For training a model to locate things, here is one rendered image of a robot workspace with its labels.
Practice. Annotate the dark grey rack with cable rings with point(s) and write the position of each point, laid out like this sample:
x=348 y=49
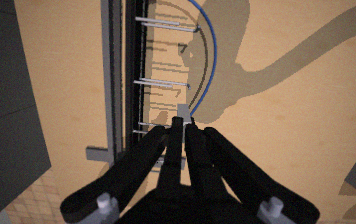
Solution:
x=136 y=12

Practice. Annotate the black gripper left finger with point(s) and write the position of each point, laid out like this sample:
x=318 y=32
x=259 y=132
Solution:
x=103 y=200

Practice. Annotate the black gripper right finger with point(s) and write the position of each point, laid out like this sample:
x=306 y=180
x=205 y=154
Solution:
x=208 y=152

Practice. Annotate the blue cable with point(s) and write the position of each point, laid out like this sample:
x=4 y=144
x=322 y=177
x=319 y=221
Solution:
x=215 y=53

